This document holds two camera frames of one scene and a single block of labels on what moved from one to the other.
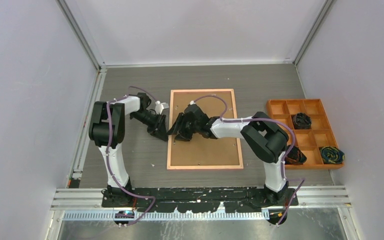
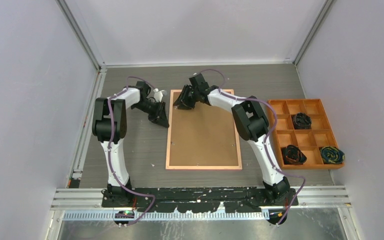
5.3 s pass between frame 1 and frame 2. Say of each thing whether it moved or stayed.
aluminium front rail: stayed
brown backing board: stayed
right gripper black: moved
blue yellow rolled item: stayed
